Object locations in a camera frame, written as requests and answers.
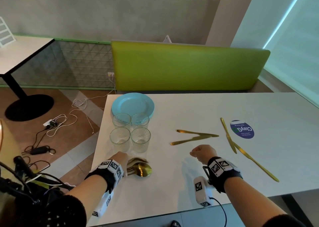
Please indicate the green bench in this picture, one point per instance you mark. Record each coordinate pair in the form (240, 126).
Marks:
(187, 67)

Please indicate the white power strip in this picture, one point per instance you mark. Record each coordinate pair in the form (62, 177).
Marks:
(47, 123)

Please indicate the black knitted sleeve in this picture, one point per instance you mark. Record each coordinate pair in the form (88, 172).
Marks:
(281, 221)
(64, 214)

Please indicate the blue plate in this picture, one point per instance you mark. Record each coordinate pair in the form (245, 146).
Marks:
(151, 115)
(153, 111)
(132, 104)

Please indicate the white roller blind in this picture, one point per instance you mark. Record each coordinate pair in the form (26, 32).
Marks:
(299, 47)

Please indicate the clear drinking glass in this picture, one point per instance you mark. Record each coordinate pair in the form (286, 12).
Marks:
(121, 121)
(120, 137)
(140, 121)
(140, 139)

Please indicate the person's left hand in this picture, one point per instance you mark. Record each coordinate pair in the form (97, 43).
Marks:
(122, 158)

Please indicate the white side table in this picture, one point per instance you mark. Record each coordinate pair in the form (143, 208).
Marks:
(22, 52)

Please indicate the white drawer unit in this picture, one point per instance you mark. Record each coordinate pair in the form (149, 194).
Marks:
(5, 35)

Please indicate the white wall socket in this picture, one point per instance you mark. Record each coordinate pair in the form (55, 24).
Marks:
(111, 74)

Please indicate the white sign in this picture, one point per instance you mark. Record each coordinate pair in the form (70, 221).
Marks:
(167, 39)

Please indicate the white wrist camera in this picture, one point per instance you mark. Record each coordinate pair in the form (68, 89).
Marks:
(103, 204)
(200, 192)

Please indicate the blue round sticker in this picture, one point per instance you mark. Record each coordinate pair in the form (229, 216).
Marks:
(243, 130)

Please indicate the person's left forearm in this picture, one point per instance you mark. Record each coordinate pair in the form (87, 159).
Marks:
(87, 192)

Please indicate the person's right hand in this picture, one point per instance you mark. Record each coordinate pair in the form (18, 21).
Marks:
(204, 153)

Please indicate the black power brick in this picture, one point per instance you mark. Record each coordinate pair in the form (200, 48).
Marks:
(40, 150)

